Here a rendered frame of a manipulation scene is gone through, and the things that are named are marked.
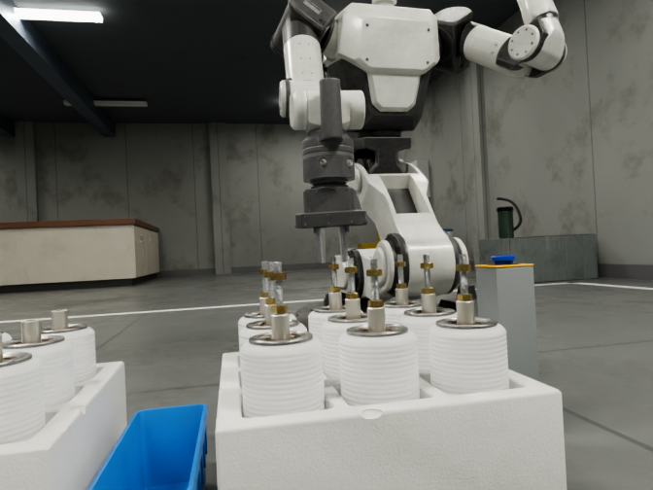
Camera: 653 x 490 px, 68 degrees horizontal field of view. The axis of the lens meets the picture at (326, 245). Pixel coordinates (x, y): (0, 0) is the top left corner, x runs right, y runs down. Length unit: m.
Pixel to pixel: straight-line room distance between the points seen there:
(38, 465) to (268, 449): 0.22
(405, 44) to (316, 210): 0.62
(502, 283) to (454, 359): 0.27
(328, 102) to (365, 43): 0.49
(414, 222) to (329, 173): 0.37
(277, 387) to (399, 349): 0.14
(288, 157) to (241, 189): 1.12
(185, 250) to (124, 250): 2.57
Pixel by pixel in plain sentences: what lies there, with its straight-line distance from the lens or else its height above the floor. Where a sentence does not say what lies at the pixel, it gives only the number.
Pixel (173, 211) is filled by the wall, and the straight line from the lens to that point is 9.60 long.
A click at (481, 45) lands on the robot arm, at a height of 0.85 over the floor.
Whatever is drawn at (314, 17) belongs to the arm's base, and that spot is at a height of 0.91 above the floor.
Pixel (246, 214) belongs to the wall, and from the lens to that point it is 9.55.
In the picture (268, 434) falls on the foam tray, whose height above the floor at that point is 0.17.
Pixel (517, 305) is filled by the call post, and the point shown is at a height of 0.25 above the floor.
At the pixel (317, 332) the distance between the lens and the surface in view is 0.81.
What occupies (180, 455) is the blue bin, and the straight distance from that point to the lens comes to 0.86.
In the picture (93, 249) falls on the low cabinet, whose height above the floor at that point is 0.52.
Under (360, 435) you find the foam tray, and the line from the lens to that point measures 0.55.
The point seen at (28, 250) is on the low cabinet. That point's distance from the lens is 7.45.
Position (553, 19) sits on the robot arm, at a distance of 1.32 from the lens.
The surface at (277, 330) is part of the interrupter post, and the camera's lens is 0.57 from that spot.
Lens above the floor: 0.35
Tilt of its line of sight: 1 degrees up
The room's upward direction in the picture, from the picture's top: 3 degrees counter-clockwise
